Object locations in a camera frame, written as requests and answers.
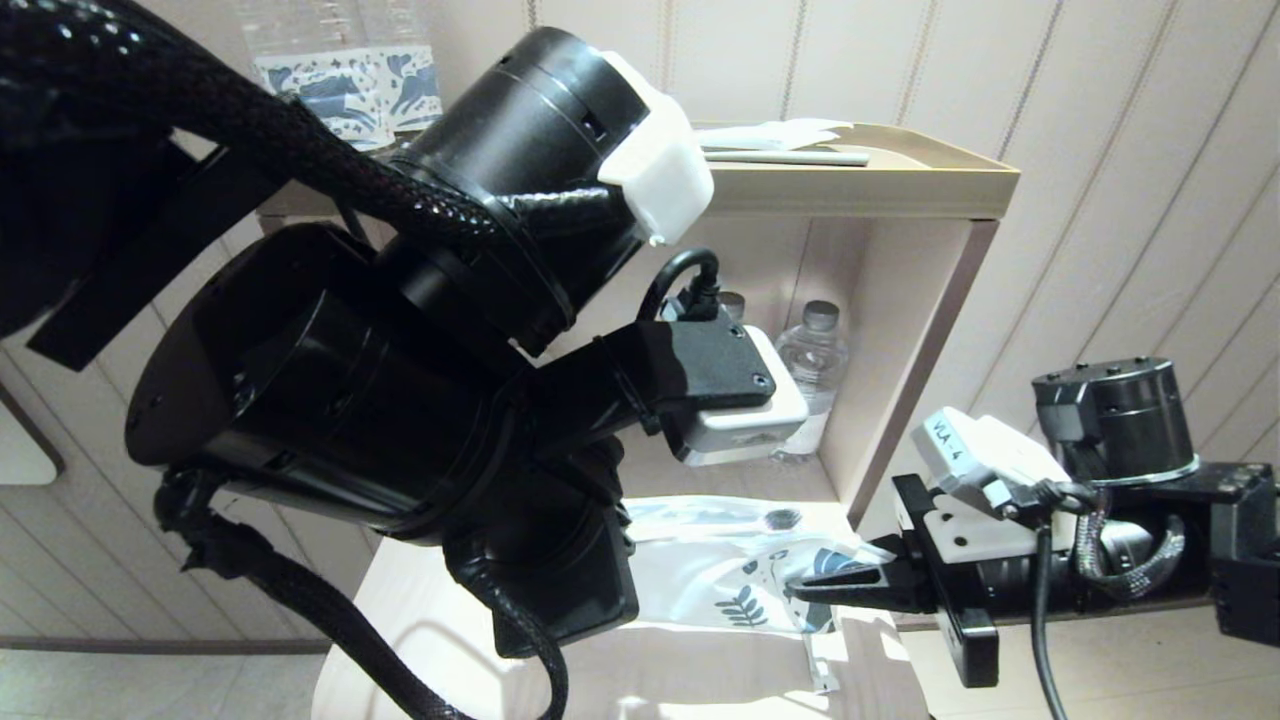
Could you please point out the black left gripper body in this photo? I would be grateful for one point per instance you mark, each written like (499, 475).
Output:
(560, 580)

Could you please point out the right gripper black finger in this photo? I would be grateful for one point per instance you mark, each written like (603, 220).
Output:
(888, 550)
(880, 588)

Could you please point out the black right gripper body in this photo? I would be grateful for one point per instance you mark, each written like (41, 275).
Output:
(950, 620)

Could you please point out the small white toothpaste tube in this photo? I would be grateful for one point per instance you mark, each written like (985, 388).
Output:
(822, 665)

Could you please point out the white toothbrush dark bristles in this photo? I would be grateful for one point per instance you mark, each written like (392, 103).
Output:
(782, 519)

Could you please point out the white blue patterned pouch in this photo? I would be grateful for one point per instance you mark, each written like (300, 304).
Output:
(700, 580)

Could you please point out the small clear water bottle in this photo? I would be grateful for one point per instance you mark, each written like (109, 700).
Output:
(815, 360)
(733, 303)

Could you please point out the beige wooden shelf cabinet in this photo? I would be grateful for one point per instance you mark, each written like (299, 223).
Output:
(900, 300)

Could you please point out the grey-green toothbrush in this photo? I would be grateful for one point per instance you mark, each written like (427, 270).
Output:
(800, 158)

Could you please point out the white paper wrapper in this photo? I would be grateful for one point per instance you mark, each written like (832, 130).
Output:
(780, 135)

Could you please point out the large blue-label water bottle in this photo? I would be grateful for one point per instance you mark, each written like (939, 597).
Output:
(330, 95)
(415, 85)

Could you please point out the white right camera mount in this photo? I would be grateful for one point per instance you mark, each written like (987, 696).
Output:
(970, 540)

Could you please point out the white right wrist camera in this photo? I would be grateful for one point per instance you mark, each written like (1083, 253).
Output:
(980, 455)

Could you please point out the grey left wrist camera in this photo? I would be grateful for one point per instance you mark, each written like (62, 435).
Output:
(740, 425)

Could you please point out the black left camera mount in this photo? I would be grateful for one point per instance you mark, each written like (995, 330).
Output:
(690, 370)

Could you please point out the white brown-edged wall panel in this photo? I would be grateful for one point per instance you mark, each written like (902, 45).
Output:
(20, 450)

